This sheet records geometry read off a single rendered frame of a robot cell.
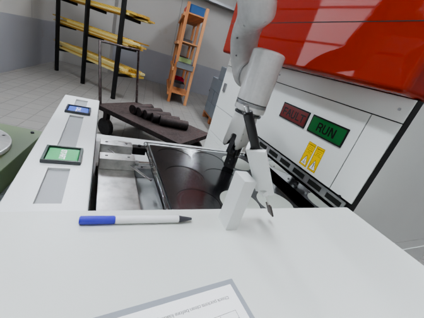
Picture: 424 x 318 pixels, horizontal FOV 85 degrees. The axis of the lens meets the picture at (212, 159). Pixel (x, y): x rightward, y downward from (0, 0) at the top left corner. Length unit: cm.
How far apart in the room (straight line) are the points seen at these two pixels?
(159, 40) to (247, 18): 740
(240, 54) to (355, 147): 38
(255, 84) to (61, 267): 52
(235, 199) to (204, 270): 10
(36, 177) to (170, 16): 771
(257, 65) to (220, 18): 765
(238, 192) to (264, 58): 38
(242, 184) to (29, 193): 28
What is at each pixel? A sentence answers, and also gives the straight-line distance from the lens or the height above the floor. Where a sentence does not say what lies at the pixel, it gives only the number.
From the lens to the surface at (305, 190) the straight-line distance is 68.
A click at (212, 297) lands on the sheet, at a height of 97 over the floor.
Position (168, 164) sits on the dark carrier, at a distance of 62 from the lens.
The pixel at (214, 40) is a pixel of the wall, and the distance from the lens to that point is 818.
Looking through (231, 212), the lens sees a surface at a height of 100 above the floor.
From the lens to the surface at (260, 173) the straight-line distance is 32.
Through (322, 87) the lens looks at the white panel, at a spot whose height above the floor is 120.
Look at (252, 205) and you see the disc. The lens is 57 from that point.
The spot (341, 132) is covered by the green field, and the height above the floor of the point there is 111.
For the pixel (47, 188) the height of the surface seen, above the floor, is 96.
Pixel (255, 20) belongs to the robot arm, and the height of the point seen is 128.
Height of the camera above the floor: 118
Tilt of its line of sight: 22 degrees down
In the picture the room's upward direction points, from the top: 18 degrees clockwise
